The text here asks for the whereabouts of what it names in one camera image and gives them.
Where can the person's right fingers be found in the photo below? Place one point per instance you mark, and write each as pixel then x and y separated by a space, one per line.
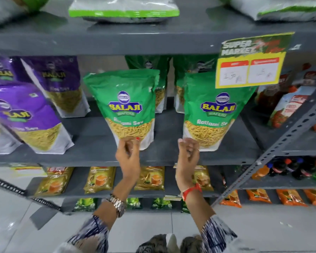
pixel 188 147

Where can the red wrist band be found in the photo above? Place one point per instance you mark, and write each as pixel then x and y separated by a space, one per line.
pixel 191 191

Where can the yellow green price sign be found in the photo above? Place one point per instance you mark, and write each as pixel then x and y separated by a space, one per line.
pixel 252 63

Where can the person's left fingers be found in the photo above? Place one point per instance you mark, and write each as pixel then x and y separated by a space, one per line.
pixel 129 146

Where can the yellow shelf label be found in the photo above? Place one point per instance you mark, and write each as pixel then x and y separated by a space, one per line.
pixel 26 167

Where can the yellow tea packet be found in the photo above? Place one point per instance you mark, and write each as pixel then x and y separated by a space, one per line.
pixel 100 180
pixel 204 179
pixel 54 181
pixel 150 178

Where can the dark cola bottle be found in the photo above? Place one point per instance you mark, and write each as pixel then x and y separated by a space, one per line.
pixel 304 169
pixel 280 167

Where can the person's right forearm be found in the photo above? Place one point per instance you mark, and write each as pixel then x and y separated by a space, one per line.
pixel 208 223

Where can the person's patterned clothing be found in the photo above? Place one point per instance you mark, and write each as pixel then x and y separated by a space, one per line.
pixel 171 245

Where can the person's left hand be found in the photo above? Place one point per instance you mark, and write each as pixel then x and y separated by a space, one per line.
pixel 127 162

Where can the small shelf label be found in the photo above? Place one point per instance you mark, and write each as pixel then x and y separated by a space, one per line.
pixel 172 197

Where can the white green bag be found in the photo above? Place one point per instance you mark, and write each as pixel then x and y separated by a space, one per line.
pixel 123 9
pixel 284 6
pixel 8 9

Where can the small green packet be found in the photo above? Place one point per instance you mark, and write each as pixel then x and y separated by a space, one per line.
pixel 85 204
pixel 133 203
pixel 184 207
pixel 162 203

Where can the silver wristwatch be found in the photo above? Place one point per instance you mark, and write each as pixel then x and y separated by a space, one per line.
pixel 118 205

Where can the red sauce bottle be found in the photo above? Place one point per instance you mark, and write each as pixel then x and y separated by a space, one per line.
pixel 271 94

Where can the orange soft drink bottle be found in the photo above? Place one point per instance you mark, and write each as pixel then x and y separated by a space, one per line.
pixel 261 172

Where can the person's right hand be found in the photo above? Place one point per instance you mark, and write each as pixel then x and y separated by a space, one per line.
pixel 188 165

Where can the grey perforated metal shelf rack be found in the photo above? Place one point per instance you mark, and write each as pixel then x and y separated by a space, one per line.
pixel 279 144

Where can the green snack packet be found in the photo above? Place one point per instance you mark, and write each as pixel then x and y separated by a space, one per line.
pixel 126 102
pixel 181 76
pixel 213 107
pixel 160 84

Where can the person's left forearm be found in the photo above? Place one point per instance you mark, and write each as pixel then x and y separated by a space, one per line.
pixel 105 218

